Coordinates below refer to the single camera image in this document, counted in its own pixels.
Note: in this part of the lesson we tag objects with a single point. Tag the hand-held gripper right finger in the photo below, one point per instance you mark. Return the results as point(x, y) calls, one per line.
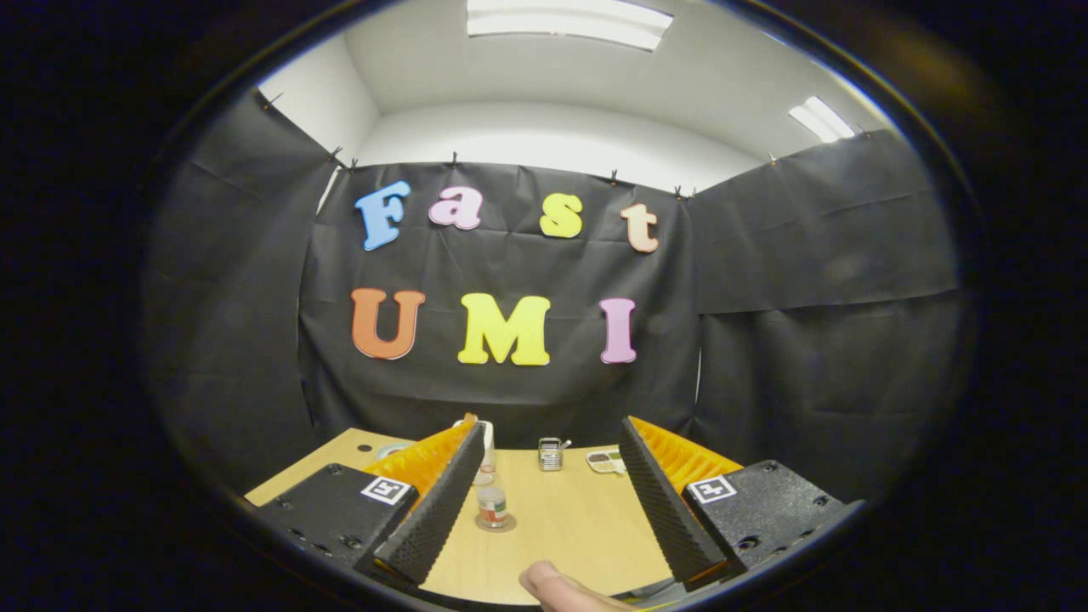
point(667, 510)

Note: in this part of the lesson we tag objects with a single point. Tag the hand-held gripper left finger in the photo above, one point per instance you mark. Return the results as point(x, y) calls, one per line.
point(429, 518)

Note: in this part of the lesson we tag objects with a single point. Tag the clear juice bottle red label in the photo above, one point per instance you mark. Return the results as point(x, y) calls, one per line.
point(492, 506)

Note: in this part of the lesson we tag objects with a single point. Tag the round brown coaster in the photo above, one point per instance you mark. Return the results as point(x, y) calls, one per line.
point(510, 525)

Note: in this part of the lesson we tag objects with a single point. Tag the pale green plate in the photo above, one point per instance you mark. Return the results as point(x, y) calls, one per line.
point(393, 450)

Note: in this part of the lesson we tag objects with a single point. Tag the white divided snack tray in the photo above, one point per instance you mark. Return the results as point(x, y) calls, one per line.
point(603, 461)

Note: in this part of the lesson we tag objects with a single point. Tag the wooden table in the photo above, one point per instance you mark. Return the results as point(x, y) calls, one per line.
point(578, 518)

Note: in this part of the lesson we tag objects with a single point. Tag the white toaster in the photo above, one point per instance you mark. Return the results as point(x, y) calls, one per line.
point(489, 438)

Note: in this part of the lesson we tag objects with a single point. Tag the black backdrop cloth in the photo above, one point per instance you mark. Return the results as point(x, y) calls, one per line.
point(510, 263)

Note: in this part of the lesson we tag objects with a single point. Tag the small ceiling light panel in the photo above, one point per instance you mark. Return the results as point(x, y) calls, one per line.
point(820, 117)

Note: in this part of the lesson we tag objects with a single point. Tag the large ceiling light panel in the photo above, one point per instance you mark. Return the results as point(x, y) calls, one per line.
point(569, 21)

